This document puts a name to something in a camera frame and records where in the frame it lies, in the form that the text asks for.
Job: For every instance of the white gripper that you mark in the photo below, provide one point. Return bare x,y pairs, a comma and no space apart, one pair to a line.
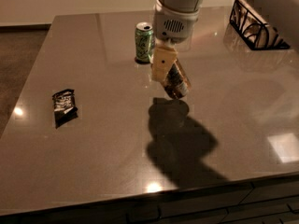
175,28

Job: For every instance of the orange soda can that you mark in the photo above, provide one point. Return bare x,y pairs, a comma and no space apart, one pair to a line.
176,84

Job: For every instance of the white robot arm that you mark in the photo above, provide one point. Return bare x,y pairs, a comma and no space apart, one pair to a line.
281,14

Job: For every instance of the green soda can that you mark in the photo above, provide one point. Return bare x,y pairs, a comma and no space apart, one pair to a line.
144,41

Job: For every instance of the black snack packet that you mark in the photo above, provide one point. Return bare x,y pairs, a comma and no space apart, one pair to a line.
64,107

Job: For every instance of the black wire basket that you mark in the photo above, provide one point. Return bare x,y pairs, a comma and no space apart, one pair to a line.
256,32

